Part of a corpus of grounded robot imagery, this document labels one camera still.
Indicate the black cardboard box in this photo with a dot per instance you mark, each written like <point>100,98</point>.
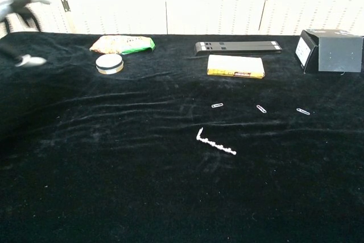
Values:
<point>338,55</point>

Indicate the white bead chain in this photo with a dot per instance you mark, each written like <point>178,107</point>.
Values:
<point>217,146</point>

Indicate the woven folding screen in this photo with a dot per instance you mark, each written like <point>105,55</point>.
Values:
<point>199,4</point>

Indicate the yellow flat box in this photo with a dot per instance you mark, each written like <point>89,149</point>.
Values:
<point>234,65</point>

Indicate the black velvet tablecloth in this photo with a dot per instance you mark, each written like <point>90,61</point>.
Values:
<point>142,183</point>

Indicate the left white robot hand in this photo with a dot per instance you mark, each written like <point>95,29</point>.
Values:
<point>17,2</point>

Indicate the green orange snack bag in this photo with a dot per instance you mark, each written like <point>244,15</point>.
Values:
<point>122,44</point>

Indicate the black metal screen hinge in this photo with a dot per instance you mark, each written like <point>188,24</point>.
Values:
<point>65,5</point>

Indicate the black folding stand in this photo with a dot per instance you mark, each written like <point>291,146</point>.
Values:
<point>236,47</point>

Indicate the round white tin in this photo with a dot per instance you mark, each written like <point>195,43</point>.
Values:
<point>109,63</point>

